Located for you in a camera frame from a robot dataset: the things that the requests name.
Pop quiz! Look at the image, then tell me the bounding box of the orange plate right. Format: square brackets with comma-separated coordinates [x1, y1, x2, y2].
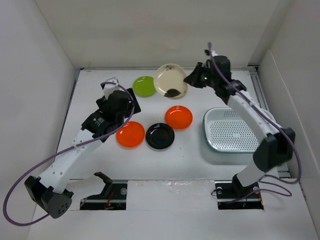
[164, 105, 193, 130]

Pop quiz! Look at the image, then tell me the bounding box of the aluminium rail right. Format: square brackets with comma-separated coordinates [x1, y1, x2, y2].
[247, 65, 292, 179]

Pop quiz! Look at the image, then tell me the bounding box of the orange plate left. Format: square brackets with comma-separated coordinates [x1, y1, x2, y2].
[116, 121, 145, 148]

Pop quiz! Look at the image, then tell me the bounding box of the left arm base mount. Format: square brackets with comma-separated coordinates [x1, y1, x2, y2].
[79, 172, 128, 211]

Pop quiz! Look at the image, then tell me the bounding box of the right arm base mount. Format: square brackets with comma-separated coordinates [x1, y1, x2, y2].
[211, 180, 264, 210]

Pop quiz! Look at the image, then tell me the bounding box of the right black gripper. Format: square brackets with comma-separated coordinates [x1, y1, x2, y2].
[185, 62, 219, 89]

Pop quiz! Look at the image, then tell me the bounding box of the green plate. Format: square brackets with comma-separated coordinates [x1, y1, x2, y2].
[132, 76, 156, 97]

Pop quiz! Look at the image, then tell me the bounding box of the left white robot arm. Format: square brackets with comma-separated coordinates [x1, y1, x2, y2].
[24, 88, 141, 219]

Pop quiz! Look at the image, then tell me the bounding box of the orange plate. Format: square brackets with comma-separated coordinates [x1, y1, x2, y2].
[164, 105, 193, 130]
[116, 121, 145, 148]

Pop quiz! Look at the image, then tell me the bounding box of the beige plate with black blot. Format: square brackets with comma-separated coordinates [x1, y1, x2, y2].
[153, 63, 188, 99]

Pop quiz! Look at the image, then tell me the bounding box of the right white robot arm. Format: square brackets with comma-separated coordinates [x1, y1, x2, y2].
[183, 55, 300, 202]

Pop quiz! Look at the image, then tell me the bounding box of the white perforated plastic bin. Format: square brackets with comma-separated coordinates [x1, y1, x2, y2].
[202, 107, 259, 153]

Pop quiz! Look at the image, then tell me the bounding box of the black plate centre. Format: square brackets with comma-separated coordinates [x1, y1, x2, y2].
[145, 122, 175, 150]

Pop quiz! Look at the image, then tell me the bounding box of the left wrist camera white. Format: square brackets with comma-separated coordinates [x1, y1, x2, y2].
[100, 77, 119, 99]

